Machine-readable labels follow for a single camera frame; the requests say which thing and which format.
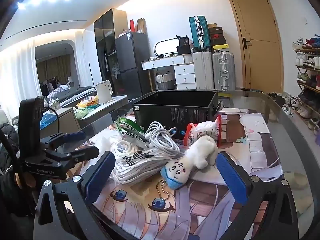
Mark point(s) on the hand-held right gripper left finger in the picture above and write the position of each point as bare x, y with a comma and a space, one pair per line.
100, 176

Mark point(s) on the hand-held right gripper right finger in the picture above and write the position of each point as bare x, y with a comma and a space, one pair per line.
231, 180

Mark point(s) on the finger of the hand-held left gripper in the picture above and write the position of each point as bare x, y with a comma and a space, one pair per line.
75, 136
85, 152

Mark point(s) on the white socks pack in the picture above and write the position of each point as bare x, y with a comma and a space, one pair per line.
137, 163

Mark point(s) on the green snack packet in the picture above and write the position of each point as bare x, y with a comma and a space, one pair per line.
131, 132

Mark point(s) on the red and white snack packet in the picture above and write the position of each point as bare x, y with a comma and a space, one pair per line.
202, 132

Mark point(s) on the black cardboard box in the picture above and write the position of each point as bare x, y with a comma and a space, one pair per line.
175, 110

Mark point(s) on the pile of snack bags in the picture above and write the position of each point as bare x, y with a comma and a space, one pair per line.
87, 105

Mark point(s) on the grey side table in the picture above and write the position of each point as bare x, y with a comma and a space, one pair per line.
105, 112

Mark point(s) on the printed desk mat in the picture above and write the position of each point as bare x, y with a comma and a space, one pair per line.
200, 205

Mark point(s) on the bed with grey bedding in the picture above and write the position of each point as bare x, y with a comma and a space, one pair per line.
72, 93

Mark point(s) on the white electric kettle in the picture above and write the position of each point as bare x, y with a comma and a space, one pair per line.
103, 92

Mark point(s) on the black jacket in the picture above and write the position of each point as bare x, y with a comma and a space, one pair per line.
7, 180

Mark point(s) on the white curtain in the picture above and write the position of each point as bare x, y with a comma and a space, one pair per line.
16, 75

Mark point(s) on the brown curtain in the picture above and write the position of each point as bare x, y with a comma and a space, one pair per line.
53, 68

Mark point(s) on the shoes on floor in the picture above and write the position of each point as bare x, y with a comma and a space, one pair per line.
282, 101

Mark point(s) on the dark grey fridge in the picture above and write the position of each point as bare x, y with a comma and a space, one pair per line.
131, 60

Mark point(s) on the black glass cabinet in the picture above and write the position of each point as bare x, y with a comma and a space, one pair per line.
106, 45

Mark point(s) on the woven laundry basket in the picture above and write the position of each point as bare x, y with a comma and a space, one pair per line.
165, 80

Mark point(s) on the silver suitcase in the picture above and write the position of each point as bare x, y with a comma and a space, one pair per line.
223, 71

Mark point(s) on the white suitcase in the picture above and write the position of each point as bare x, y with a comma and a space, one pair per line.
202, 70

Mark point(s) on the white dresser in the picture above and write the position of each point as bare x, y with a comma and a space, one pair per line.
183, 72

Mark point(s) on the tall red box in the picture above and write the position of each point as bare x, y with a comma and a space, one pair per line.
132, 25

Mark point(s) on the oval mirror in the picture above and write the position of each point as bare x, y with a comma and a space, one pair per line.
165, 46

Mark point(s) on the shoe rack with shoes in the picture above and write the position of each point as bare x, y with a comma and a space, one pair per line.
308, 77

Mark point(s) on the tall brown box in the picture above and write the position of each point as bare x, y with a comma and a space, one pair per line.
140, 25

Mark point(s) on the wooden door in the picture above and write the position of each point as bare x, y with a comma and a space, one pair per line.
257, 42

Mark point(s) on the stack of shoe boxes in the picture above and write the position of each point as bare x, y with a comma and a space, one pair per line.
218, 38

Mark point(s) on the black bag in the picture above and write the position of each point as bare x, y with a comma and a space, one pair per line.
183, 45

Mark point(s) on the teal suitcase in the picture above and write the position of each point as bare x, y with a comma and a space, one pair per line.
197, 32

